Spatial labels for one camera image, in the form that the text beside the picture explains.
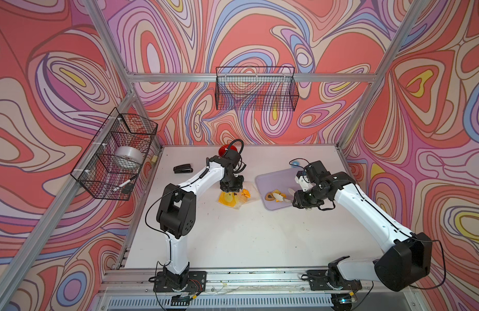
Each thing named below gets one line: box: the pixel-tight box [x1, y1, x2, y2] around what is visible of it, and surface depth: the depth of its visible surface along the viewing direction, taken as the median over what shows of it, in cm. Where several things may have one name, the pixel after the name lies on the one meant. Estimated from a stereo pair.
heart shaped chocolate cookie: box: [264, 192, 276, 201], surface depth 98 cm
